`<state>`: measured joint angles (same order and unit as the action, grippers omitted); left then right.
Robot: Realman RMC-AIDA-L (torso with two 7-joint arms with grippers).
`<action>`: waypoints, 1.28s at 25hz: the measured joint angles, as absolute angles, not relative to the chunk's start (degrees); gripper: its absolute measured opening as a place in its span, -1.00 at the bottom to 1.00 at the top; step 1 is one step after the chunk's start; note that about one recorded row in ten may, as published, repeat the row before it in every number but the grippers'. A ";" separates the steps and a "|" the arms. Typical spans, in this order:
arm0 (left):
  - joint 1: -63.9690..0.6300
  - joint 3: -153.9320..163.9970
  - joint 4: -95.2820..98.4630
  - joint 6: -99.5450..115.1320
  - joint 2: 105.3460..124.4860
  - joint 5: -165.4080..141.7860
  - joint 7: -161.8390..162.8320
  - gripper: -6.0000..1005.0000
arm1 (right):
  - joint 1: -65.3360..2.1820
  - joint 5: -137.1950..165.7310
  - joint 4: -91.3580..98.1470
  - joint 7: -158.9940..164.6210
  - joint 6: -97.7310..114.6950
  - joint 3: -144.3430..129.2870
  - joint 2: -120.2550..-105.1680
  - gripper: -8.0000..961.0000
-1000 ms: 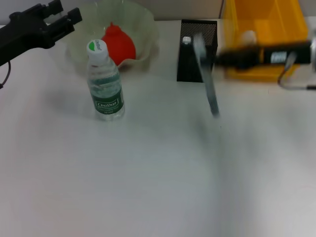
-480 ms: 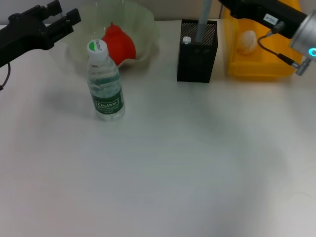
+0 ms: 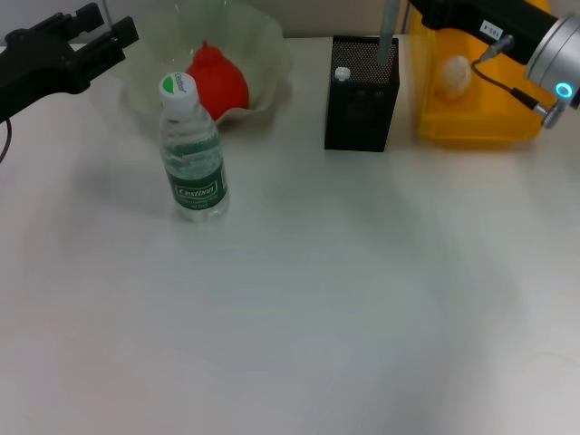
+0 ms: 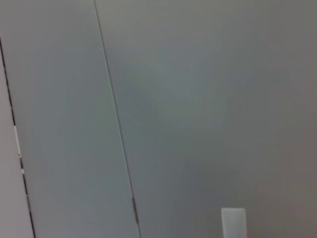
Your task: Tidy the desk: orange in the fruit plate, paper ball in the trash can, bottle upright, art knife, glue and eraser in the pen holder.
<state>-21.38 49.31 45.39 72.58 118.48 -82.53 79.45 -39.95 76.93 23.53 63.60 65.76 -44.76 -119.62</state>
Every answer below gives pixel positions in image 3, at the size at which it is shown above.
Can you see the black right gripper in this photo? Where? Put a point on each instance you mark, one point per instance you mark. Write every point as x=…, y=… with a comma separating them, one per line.
x=453, y=13

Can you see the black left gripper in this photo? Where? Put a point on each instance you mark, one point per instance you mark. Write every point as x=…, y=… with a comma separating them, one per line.
x=36, y=63

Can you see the white paper ball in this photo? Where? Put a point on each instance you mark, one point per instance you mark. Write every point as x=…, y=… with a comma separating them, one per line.
x=453, y=74

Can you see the grey marker pen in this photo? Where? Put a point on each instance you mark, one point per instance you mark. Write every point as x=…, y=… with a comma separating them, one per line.
x=387, y=31

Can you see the green pen white cap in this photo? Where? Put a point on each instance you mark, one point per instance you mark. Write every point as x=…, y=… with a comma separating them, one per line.
x=342, y=74

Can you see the red-orange fruit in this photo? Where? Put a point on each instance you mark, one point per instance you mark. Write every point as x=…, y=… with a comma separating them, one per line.
x=222, y=86

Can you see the clear water bottle green label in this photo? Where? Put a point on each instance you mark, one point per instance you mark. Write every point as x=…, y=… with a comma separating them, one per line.
x=199, y=181

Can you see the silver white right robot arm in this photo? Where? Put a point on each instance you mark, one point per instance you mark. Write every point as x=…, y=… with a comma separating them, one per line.
x=557, y=50

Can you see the black mesh pen holder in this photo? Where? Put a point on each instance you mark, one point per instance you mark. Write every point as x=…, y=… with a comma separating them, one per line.
x=358, y=118

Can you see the translucent wavy fruit bowl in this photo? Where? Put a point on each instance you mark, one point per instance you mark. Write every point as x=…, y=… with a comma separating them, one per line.
x=254, y=36

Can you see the yellow plastic bin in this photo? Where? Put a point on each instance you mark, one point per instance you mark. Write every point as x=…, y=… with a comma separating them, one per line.
x=476, y=127

